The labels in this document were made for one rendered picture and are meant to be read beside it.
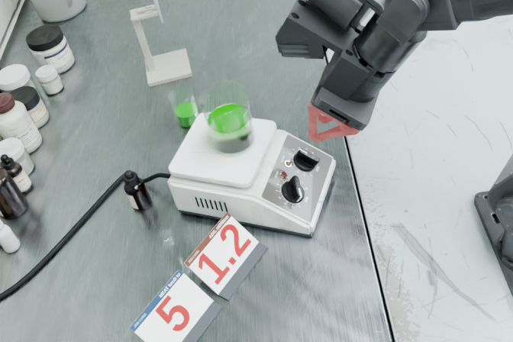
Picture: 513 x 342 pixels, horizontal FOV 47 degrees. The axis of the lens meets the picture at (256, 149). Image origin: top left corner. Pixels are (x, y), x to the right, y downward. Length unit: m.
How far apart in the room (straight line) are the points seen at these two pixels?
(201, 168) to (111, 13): 0.62
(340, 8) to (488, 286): 0.37
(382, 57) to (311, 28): 0.08
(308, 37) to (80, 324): 0.45
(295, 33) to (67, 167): 0.48
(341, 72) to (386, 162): 0.26
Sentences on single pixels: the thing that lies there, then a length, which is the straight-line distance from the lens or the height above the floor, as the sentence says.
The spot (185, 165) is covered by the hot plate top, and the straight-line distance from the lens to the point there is 0.79.
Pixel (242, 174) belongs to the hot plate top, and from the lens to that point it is 0.76.
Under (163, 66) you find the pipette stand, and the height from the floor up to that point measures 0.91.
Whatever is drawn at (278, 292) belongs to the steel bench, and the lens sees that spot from 0.75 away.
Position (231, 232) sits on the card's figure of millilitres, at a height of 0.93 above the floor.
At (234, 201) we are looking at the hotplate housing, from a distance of 0.77.
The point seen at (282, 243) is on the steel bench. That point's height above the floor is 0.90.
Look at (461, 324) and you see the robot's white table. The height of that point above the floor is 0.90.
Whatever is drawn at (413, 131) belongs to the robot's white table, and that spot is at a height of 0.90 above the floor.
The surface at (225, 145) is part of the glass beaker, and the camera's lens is 0.77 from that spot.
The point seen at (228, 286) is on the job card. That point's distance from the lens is 0.76.
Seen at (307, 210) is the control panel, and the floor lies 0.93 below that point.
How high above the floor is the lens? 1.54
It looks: 45 degrees down
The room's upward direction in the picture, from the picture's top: 12 degrees counter-clockwise
